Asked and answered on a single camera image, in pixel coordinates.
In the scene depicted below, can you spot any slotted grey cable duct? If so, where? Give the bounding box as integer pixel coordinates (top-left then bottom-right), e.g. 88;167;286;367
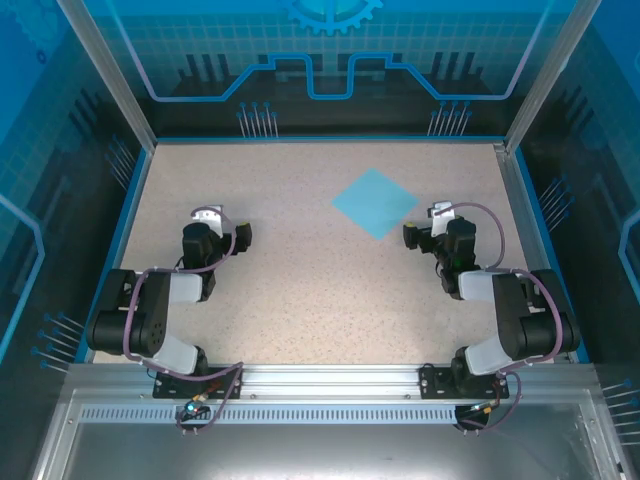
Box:
78;405;461;427

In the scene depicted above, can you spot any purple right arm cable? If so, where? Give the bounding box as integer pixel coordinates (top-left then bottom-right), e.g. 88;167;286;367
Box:
433;201;566;434

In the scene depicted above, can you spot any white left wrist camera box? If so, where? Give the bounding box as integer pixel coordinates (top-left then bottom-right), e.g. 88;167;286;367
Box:
191;203;225;235

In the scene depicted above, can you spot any aluminium side rail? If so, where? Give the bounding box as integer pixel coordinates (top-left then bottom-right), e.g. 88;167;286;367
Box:
492;142;571;364

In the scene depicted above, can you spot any cable connector with orange wires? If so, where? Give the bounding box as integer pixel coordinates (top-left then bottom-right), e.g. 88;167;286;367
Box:
468;398;503;417

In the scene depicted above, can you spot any steel sheet cover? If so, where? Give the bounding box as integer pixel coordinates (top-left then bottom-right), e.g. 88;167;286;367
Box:
29;389;629;480

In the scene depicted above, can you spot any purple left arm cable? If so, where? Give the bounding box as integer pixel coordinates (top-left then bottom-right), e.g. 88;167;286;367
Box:
122;206;246;436

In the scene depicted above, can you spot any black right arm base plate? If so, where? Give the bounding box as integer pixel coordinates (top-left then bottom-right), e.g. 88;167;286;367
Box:
418;363;511;400

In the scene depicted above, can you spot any aluminium frame post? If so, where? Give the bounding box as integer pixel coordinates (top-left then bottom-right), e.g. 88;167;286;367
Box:
56;0;158;151
503;0;605;152

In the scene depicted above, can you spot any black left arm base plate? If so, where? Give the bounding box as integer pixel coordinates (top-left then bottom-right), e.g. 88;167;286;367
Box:
152;366;244;400

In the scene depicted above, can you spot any light blue cloth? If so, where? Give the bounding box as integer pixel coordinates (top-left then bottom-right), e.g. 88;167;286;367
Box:
330;167;420;241

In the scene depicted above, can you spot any aluminium mounting rail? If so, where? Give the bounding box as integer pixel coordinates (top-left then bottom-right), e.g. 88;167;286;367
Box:
67;363;597;402

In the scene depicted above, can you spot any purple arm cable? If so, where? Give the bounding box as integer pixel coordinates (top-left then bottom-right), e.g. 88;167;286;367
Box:
122;206;246;436
433;201;566;434

